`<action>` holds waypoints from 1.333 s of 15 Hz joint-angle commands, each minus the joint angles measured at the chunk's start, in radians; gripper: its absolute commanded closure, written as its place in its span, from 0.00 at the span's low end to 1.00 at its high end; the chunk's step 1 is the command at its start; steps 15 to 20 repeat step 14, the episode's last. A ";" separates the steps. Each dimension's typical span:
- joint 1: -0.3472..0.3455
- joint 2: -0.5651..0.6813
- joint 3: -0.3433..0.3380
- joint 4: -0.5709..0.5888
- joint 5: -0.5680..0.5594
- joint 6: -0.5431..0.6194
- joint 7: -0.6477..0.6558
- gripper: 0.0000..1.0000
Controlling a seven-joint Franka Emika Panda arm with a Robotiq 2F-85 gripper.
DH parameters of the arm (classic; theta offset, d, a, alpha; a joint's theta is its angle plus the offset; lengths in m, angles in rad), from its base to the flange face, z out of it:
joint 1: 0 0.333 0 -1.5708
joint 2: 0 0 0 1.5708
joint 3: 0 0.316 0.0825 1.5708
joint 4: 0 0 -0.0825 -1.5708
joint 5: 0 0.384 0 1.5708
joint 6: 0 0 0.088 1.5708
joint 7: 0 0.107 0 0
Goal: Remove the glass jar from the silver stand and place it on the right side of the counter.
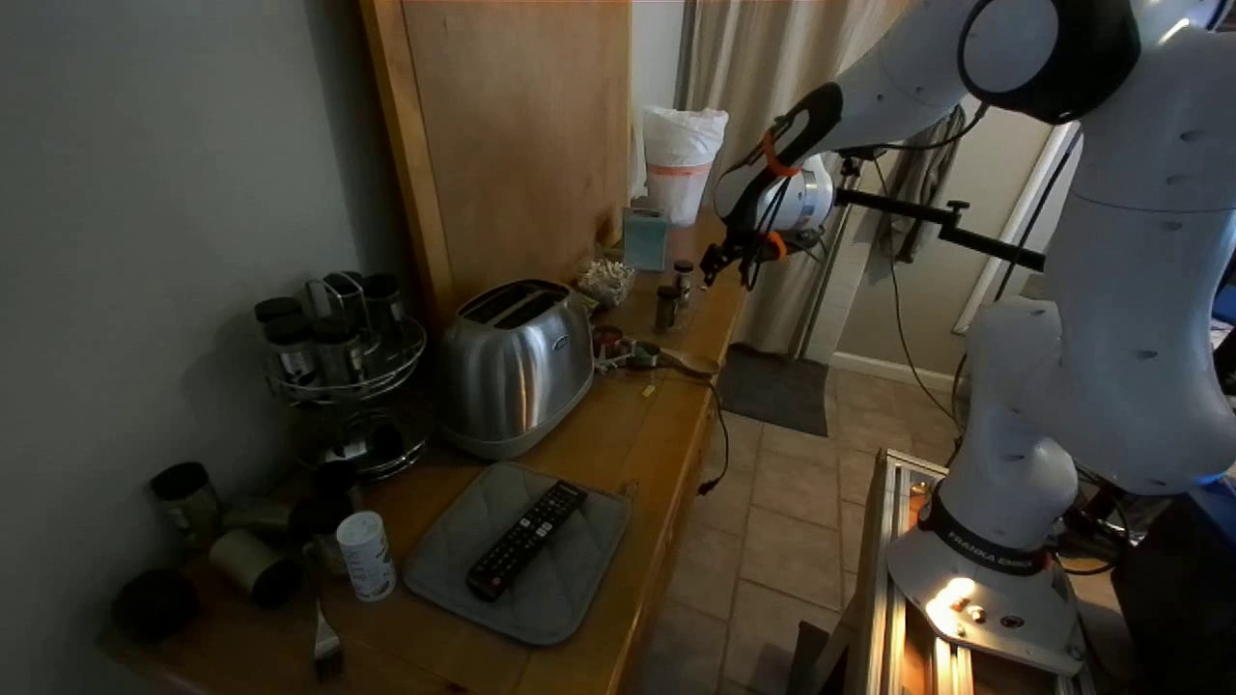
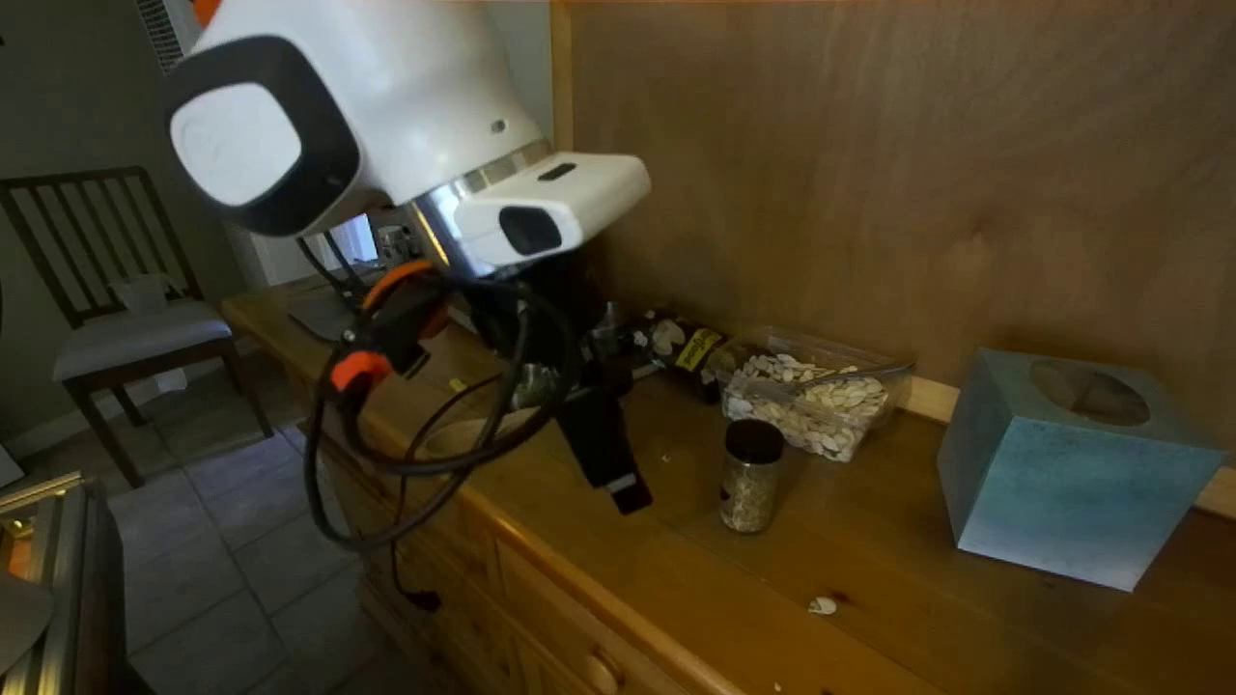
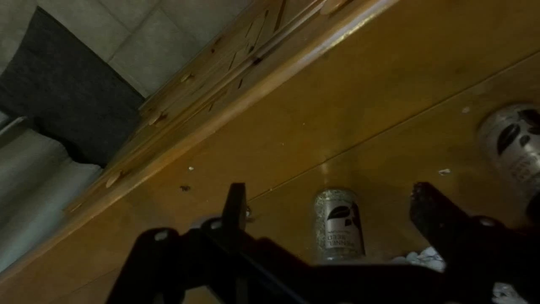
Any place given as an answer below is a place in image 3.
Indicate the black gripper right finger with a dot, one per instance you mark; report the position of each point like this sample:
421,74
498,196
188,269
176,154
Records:
441,216

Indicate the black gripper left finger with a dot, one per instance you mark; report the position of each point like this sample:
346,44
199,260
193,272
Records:
233,203

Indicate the fennel seed glass spice jar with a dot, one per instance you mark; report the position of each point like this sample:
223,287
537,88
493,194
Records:
338,225

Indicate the white crumpled paper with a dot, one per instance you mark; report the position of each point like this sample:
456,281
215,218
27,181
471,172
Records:
421,259

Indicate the pine wood cabinet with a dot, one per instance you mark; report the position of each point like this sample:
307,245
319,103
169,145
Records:
237,68

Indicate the white curtain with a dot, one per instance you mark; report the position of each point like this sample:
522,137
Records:
34,191

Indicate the dark grey floor mat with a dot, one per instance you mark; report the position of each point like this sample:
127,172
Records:
61,95

